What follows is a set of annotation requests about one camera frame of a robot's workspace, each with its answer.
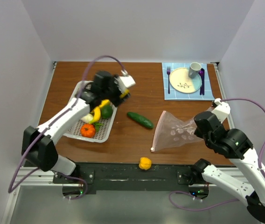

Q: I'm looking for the dark green fake cucumber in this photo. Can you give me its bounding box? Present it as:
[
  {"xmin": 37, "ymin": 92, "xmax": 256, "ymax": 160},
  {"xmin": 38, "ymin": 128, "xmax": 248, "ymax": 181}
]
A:
[{"xmin": 127, "ymin": 112, "xmax": 154, "ymax": 129}]

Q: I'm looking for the purple plastic knife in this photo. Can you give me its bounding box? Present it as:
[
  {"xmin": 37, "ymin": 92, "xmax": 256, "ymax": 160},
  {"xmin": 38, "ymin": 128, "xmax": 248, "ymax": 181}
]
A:
[{"xmin": 201, "ymin": 68, "xmax": 205, "ymax": 95}]

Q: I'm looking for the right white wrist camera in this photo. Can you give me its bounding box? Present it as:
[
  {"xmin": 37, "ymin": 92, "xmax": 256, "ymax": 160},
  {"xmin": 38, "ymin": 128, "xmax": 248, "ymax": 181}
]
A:
[{"xmin": 211, "ymin": 98, "xmax": 230, "ymax": 124}]

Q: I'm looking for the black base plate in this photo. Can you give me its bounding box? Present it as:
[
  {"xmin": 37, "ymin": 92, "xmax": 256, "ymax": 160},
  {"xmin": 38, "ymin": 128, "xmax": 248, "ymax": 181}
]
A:
[{"xmin": 53, "ymin": 161, "xmax": 218, "ymax": 196}]

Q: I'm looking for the yellow green fake lemon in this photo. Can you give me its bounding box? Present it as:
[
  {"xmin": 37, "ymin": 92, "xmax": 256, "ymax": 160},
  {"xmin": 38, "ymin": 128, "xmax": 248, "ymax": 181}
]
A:
[{"xmin": 119, "ymin": 89, "xmax": 130, "ymax": 99}]

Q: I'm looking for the blue checkered placemat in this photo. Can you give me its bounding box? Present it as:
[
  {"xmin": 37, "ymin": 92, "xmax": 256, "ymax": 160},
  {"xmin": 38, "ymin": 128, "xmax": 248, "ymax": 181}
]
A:
[{"xmin": 162, "ymin": 63, "xmax": 215, "ymax": 101}]

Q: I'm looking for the green fake vegetable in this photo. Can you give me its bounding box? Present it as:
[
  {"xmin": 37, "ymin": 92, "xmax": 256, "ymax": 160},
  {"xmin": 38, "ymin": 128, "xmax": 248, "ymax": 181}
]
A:
[{"xmin": 100, "ymin": 105, "xmax": 113, "ymax": 119}]

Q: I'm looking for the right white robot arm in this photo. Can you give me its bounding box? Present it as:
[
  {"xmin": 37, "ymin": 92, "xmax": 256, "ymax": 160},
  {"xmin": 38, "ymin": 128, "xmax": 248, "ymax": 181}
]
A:
[{"xmin": 191, "ymin": 111, "xmax": 265, "ymax": 224}]

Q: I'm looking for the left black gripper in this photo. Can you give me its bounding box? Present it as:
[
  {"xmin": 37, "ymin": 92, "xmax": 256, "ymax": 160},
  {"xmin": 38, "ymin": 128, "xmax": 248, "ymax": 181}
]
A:
[{"xmin": 101, "ymin": 75, "xmax": 130, "ymax": 107}]

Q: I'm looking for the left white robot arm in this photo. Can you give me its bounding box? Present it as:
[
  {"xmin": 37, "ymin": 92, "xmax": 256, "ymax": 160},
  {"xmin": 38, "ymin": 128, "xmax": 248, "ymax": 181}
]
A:
[{"xmin": 21, "ymin": 71, "xmax": 135, "ymax": 183}]

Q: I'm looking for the yellow orange fake pear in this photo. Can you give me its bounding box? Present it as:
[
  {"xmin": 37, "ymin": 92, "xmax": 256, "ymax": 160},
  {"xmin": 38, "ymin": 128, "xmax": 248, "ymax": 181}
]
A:
[{"xmin": 139, "ymin": 157, "xmax": 152, "ymax": 170}]

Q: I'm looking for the purple plastic fork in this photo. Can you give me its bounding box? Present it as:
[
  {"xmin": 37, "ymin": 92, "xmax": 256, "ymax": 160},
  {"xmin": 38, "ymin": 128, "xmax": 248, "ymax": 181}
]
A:
[{"xmin": 167, "ymin": 66, "xmax": 171, "ymax": 94}]

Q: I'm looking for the clear zip top bag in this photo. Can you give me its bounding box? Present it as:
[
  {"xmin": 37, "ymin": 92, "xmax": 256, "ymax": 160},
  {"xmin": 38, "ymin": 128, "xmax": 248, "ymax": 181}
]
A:
[{"xmin": 150, "ymin": 111, "xmax": 202, "ymax": 153}]

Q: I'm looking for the cream and blue plate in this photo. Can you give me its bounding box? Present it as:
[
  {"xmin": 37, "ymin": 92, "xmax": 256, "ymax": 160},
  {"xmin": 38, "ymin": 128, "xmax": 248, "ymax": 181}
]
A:
[{"xmin": 170, "ymin": 68, "xmax": 202, "ymax": 94}]

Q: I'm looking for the front aluminium rail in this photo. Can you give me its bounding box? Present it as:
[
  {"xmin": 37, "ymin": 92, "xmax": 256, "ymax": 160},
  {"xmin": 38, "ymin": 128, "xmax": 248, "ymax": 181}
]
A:
[{"xmin": 15, "ymin": 167, "xmax": 249, "ymax": 186}]

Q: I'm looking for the white fake radish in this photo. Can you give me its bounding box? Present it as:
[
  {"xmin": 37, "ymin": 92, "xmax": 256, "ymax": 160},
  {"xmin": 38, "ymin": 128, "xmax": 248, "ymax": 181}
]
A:
[{"xmin": 80, "ymin": 113, "xmax": 102, "ymax": 132}]

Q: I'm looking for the white perforated plastic basket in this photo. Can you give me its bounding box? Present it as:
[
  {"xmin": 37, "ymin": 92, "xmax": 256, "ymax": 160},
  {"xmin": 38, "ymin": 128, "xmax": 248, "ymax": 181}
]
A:
[{"xmin": 63, "ymin": 80, "xmax": 119, "ymax": 143}]

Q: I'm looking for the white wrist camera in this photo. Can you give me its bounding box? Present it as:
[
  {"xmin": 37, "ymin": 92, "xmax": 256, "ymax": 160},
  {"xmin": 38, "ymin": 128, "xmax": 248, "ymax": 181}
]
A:
[
  {"xmin": 211, "ymin": 98, "xmax": 230, "ymax": 124},
  {"xmin": 117, "ymin": 70, "xmax": 136, "ymax": 92}
]

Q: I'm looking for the grey mug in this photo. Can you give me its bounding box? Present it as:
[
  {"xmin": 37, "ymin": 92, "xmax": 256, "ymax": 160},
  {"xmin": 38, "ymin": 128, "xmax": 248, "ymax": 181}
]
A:
[{"xmin": 188, "ymin": 62, "xmax": 202, "ymax": 79}]

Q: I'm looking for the yellow fake fruit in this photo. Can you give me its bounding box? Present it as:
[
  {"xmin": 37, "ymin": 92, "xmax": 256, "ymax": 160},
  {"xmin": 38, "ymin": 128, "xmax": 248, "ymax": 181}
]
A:
[{"xmin": 89, "ymin": 106, "xmax": 101, "ymax": 124}]

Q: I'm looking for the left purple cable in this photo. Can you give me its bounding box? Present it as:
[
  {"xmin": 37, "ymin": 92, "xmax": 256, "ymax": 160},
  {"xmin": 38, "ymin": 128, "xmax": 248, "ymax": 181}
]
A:
[{"xmin": 7, "ymin": 55, "xmax": 128, "ymax": 200}]

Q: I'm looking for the orange fake fruit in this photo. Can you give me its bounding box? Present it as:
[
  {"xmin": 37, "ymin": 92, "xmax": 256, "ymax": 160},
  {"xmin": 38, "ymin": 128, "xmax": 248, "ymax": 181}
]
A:
[{"xmin": 80, "ymin": 124, "xmax": 97, "ymax": 138}]

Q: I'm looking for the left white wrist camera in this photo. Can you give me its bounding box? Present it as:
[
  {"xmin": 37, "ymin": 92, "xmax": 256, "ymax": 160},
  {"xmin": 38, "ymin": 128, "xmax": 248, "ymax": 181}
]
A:
[{"xmin": 117, "ymin": 70, "xmax": 136, "ymax": 92}]

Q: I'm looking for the purple plastic spoon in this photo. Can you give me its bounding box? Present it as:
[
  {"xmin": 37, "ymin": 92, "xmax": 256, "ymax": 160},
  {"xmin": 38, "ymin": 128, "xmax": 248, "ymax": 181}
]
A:
[{"xmin": 199, "ymin": 68, "xmax": 205, "ymax": 95}]

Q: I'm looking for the yellow fake banana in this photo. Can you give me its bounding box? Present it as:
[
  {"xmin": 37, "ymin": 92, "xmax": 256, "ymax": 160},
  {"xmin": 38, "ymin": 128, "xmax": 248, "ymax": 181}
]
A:
[{"xmin": 99, "ymin": 99, "xmax": 110, "ymax": 108}]

